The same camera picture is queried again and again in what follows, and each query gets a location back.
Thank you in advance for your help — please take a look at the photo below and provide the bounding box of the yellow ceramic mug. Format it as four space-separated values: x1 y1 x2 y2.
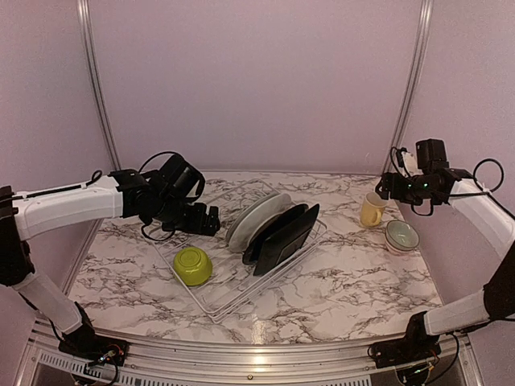
360 192 388 228

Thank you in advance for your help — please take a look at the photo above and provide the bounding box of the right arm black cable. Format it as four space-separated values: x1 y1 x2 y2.
389 146 505 216

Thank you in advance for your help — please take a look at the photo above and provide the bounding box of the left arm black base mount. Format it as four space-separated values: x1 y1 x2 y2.
59 317 128 367

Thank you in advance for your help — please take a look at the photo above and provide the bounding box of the grey floral plate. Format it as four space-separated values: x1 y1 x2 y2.
225 193 291 253

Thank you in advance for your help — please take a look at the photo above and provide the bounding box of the aluminium front frame rail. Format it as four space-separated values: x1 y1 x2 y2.
13 319 484 385

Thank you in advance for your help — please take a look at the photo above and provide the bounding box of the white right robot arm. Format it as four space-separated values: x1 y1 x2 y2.
376 139 514 360

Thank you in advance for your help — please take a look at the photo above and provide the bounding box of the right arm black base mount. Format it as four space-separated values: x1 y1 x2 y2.
367 311 442 368

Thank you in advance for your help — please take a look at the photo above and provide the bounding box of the aluminium corner post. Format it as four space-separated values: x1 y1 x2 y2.
382 0 434 172
76 0 122 170

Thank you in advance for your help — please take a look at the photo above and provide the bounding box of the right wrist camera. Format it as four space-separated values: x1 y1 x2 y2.
395 147 418 177

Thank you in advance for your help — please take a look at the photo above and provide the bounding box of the left aluminium corner post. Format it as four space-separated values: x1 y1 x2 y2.
76 0 122 170

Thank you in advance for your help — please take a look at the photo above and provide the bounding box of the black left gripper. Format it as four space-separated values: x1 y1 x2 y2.
154 195 220 236

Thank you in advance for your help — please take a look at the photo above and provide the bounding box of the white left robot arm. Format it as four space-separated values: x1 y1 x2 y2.
1 151 220 358

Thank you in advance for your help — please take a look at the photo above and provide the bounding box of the black square plate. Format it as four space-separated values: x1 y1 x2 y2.
244 203 320 277

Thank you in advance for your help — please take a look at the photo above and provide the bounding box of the red patterned white bowl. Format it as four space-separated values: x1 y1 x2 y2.
384 237 417 256

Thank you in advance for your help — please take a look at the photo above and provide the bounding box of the white wire dish rack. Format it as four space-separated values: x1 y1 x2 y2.
154 179 327 323

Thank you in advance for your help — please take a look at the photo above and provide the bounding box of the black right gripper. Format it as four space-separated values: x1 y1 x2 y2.
374 172 436 205

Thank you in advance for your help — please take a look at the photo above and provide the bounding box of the pale grey-green bowl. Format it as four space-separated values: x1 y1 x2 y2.
385 220 420 251

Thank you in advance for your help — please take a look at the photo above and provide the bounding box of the right aluminium corner post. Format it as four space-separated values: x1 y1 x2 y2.
382 0 434 172

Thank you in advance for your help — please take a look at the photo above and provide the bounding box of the lime green bowl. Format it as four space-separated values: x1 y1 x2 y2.
173 247 212 286

